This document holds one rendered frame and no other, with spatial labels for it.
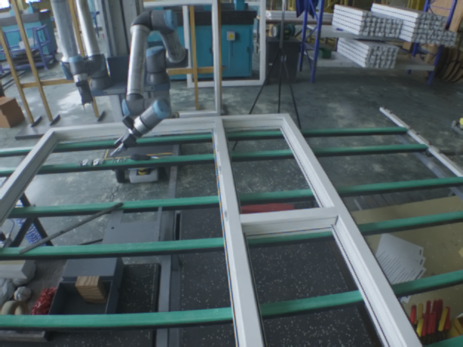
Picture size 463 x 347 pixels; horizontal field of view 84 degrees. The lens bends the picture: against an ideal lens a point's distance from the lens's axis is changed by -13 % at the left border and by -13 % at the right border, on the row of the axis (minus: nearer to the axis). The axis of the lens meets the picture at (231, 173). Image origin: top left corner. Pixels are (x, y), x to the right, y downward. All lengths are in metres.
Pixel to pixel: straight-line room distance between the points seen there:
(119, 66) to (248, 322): 2.22
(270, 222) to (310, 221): 0.16
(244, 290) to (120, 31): 2.22
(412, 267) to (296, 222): 0.64
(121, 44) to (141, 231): 1.80
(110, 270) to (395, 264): 1.25
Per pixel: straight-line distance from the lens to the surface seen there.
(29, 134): 4.41
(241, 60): 5.33
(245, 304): 0.86
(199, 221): 1.54
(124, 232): 1.20
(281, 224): 1.10
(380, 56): 5.67
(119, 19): 2.61
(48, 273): 1.55
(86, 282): 1.26
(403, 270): 1.47
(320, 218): 1.13
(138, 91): 1.58
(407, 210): 1.80
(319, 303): 0.98
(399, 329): 0.94
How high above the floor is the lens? 1.69
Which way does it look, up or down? 36 degrees down
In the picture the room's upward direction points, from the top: straight up
